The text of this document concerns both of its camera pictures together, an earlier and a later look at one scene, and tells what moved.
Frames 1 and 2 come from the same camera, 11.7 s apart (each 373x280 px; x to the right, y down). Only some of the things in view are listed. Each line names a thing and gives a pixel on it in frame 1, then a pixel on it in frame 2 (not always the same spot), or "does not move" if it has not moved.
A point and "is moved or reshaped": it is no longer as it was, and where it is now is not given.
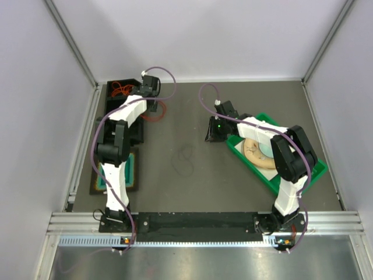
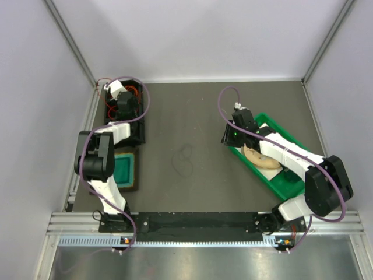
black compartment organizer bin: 113,102 does not move
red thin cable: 158,118 -> 102,97
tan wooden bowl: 250,149 does not move
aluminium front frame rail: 317,223 does not move
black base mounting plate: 203,223 does not move
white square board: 268,173 does not move
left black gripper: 152,108 -> 113,100
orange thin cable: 124,90 is moved or reshaped
